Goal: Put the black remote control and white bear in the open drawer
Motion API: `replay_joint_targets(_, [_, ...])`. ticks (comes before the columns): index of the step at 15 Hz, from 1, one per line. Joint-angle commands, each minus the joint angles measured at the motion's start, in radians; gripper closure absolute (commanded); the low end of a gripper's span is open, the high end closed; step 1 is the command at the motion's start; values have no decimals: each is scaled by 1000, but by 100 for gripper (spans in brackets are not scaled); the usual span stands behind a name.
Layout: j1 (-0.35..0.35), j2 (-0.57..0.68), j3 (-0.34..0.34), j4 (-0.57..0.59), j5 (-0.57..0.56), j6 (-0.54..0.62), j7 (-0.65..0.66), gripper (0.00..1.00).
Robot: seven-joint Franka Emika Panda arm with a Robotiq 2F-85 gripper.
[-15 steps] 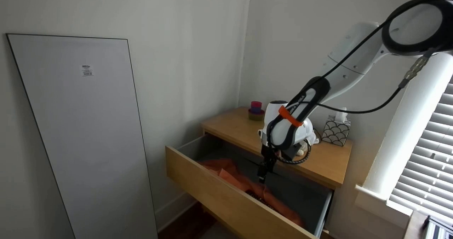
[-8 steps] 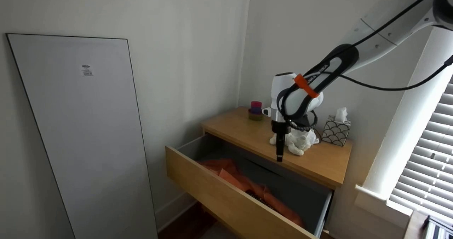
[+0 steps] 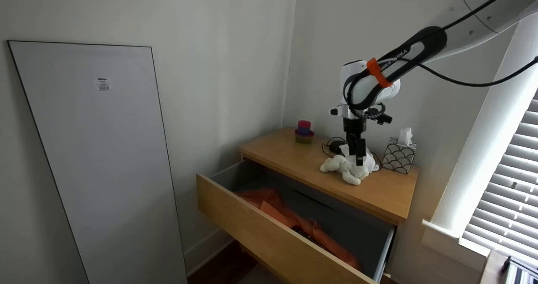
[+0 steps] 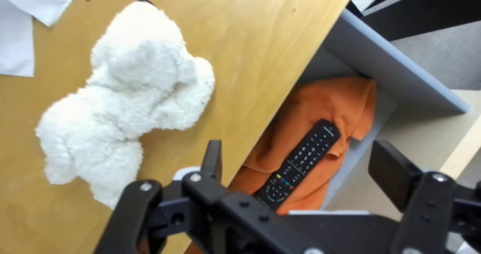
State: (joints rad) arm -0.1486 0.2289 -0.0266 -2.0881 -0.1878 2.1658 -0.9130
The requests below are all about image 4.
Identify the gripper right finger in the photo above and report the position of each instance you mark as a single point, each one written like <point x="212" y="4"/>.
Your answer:
<point x="428" y="209"/>

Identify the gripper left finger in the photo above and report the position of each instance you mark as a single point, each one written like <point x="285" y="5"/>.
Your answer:
<point x="139" y="209"/>

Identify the white plush bear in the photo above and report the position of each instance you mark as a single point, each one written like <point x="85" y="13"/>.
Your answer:
<point x="127" y="81"/>

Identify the black remote control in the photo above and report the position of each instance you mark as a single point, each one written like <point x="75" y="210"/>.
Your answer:
<point x="300" y="164"/>

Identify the grey drawer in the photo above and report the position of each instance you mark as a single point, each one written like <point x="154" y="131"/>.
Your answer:
<point x="379" y="64"/>

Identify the orange cloth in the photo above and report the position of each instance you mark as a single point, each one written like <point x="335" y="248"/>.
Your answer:
<point x="319" y="103"/>

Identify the white paper sheet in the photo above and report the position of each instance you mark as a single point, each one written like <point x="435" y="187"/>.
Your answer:
<point x="15" y="43"/>

